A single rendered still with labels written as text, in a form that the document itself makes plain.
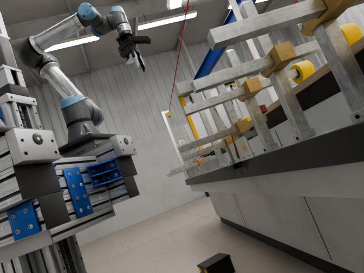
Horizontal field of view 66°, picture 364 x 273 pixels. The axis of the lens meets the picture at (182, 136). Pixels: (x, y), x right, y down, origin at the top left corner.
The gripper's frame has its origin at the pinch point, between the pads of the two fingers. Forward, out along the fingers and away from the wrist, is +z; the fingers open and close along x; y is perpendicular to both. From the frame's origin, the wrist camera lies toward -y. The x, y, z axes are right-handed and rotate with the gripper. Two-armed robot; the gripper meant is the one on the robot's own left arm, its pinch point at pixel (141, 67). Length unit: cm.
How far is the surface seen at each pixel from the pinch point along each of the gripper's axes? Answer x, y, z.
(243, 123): 2, -36, 46
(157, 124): -714, 255, -131
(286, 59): 48, -56, 39
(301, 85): 14, -62, 43
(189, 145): 9.1, -10.9, 47.1
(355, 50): 40, -74, 43
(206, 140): 6, -18, 47
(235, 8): -165, -65, -85
